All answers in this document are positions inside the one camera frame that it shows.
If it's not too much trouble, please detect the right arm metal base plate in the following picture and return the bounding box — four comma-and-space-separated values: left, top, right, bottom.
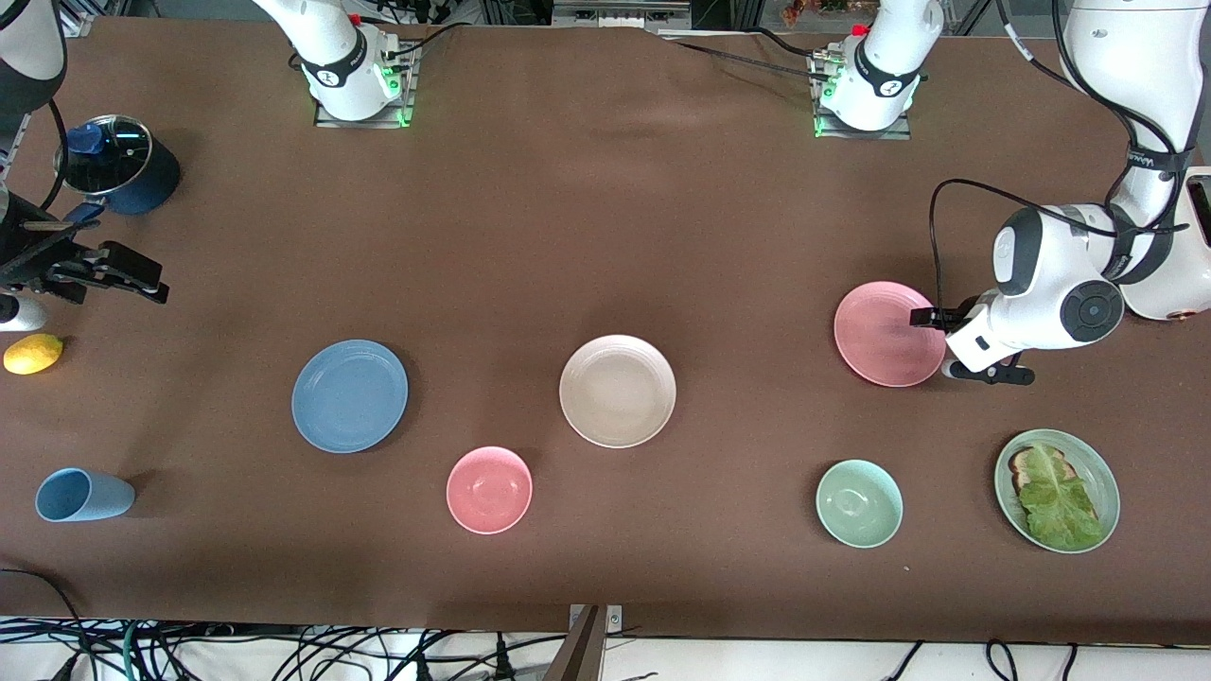
314, 43, 417, 130

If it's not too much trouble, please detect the beige plate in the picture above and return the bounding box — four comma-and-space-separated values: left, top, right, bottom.
558, 334, 678, 449

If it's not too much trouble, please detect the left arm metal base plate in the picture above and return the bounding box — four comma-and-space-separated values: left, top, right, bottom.
812, 52, 914, 141

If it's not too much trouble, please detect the blue plate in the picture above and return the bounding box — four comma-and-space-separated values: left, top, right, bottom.
290, 339, 410, 455

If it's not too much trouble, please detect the green plate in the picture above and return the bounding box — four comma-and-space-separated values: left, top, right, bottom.
993, 428, 1122, 555

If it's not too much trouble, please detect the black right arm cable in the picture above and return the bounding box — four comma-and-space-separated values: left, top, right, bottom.
38, 95, 71, 214

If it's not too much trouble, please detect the dark blue pot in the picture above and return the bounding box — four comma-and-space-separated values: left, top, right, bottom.
64, 140, 182, 226

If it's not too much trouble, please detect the brown post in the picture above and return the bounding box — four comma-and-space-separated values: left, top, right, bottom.
553, 605, 606, 681

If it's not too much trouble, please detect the grey metal bar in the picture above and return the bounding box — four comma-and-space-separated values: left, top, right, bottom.
552, 0, 693, 34

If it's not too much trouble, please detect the brown bread slice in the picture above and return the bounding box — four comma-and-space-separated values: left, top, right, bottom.
1008, 445, 1079, 495

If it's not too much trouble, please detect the green lettuce leaf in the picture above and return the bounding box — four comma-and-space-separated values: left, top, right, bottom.
1017, 445, 1106, 551

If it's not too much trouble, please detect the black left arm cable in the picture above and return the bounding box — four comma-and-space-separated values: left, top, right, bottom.
928, 178, 1188, 318

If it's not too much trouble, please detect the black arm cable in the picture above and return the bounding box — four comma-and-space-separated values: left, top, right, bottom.
928, 178, 1188, 318
38, 95, 71, 214

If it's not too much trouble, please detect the green bowl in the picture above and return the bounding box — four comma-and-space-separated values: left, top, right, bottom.
816, 459, 904, 550

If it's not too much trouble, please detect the small metal bracket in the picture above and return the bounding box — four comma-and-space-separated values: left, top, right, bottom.
568, 603, 625, 633

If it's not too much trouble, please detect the white toaster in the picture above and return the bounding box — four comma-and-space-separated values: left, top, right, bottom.
1121, 166, 1211, 323

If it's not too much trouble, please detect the pink plate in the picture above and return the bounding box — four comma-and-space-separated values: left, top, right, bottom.
833, 280, 948, 389

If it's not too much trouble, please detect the yellow lemon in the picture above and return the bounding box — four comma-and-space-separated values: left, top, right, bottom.
3, 333, 65, 376

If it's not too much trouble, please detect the pink bowl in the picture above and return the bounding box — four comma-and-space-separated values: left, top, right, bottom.
446, 445, 534, 536

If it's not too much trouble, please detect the blue cup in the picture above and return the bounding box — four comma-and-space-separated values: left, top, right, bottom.
35, 467, 136, 524

